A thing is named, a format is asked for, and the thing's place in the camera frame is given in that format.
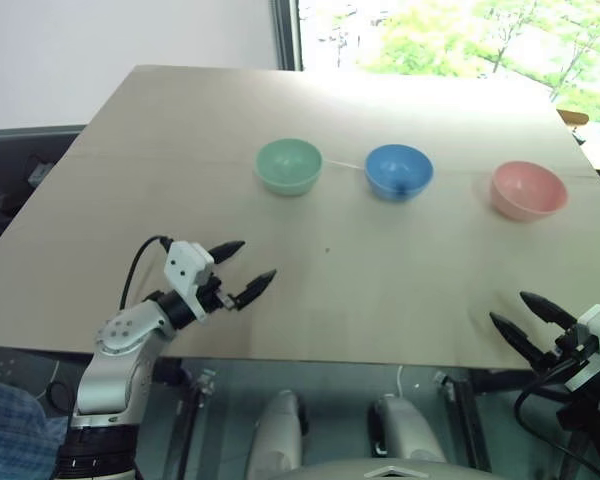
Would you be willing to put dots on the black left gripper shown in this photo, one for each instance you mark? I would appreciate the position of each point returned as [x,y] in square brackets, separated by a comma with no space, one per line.
[214,296]

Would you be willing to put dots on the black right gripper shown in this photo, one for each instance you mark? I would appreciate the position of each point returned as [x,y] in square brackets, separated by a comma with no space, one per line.
[572,350]

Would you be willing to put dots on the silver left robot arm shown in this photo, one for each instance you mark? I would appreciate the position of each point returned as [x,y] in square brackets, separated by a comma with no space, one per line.
[125,340]

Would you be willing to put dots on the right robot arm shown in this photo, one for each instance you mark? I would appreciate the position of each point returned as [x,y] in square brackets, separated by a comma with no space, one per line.
[585,415]

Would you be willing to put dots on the green bowl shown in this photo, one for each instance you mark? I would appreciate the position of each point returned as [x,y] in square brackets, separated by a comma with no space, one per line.
[288,167]

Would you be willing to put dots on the pink red bowl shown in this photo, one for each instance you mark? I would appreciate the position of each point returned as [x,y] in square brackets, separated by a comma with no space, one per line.
[528,190]

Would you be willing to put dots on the silver right robot leg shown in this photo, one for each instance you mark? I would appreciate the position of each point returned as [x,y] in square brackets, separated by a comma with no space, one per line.
[405,430]

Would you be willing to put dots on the blue bowl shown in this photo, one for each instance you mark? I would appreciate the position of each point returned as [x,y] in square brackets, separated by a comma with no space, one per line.
[399,172]

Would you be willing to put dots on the small white device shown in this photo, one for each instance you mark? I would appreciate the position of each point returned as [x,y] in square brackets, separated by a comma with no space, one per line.
[39,171]

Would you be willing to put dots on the blue checked cloth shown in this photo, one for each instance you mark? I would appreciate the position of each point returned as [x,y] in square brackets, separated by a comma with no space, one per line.
[10,435]

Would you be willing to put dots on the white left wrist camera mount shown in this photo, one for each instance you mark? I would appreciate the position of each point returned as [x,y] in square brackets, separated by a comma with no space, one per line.
[182,265]

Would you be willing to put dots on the metal table frame leg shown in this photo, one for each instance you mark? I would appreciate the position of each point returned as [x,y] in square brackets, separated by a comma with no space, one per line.
[187,425]
[462,420]

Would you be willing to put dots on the dark window frame post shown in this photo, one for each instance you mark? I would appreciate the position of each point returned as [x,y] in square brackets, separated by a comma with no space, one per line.
[290,35]

